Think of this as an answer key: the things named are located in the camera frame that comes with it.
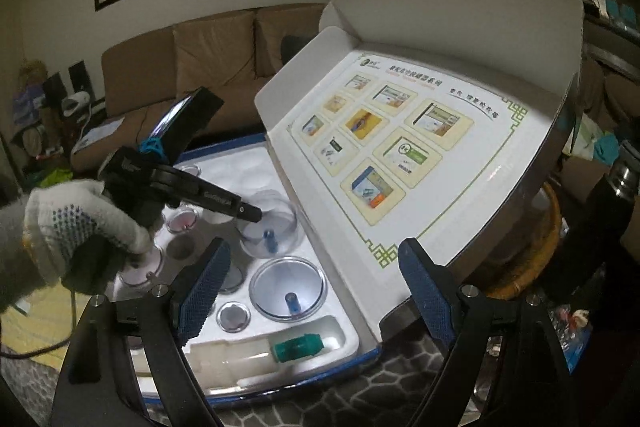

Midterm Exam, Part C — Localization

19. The large clear cupping cup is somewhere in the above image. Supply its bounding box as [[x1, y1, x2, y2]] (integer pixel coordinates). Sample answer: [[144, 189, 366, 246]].
[[239, 189, 303, 258], [248, 257, 328, 320]]

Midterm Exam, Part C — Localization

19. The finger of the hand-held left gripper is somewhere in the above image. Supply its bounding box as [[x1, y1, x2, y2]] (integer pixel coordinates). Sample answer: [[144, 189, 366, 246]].
[[170, 174, 265, 224]]

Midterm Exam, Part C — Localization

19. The black thermos flask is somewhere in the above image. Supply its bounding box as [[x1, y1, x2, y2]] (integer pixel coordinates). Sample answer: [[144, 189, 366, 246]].
[[585, 152, 640, 258]]

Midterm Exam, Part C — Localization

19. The black cable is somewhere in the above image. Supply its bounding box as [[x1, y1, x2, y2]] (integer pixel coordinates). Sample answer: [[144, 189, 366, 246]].
[[0, 292, 81, 360]]

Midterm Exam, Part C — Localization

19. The white small appliance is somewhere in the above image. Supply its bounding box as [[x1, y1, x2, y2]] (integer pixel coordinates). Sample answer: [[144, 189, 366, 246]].
[[61, 91, 93, 118]]

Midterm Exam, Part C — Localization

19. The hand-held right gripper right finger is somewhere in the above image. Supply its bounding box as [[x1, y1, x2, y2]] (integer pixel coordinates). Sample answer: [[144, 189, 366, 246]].
[[397, 237, 586, 427]]

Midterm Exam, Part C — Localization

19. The clear plastic packaging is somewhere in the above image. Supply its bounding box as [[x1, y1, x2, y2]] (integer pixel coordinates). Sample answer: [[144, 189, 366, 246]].
[[545, 302, 596, 358]]

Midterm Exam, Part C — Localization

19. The person's left hand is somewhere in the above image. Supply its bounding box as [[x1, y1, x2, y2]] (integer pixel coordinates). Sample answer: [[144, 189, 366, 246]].
[[22, 179, 153, 285]]

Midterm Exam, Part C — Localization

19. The white paper sheet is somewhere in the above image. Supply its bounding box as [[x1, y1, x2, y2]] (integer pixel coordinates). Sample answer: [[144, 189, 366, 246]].
[[70, 116, 126, 152]]

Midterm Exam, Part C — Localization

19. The small clear cupping cup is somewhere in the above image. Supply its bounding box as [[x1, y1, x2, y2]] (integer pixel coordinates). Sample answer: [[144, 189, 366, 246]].
[[216, 301, 252, 332], [165, 207, 201, 235], [120, 244, 165, 288]]

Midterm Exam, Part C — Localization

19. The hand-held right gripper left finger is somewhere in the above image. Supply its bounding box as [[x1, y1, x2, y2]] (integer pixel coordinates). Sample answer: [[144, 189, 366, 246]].
[[50, 237, 233, 427]]

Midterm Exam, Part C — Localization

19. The yellow checked cloth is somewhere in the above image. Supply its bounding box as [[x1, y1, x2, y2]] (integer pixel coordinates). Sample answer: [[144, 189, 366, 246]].
[[0, 292, 96, 388]]

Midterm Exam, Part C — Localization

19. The white cupping set box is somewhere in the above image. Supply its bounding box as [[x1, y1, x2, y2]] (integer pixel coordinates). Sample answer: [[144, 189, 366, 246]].
[[112, 0, 586, 408]]

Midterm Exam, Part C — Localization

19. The round wicker tray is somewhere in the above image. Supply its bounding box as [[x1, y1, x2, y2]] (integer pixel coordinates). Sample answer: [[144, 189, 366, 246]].
[[470, 184, 563, 303]]

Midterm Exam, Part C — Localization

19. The neon green cloth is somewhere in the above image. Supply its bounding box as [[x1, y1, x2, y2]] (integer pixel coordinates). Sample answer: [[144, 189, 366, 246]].
[[40, 167, 73, 188]]

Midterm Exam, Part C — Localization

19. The brown sofa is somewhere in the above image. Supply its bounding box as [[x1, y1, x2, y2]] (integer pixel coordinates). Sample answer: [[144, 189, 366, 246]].
[[70, 2, 331, 168]]

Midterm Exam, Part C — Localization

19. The green and white suction pump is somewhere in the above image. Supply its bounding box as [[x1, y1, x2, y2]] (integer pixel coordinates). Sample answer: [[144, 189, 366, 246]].
[[190, 332, 328, 375]]

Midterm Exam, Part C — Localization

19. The grey patterned tablecloth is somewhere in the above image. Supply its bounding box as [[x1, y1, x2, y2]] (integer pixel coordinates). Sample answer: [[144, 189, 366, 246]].
[[0, 332, 451, 427]]

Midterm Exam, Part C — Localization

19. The dark cushion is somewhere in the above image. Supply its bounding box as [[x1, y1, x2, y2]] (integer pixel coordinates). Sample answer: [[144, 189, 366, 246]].
[[281, 34, 321, 62]]

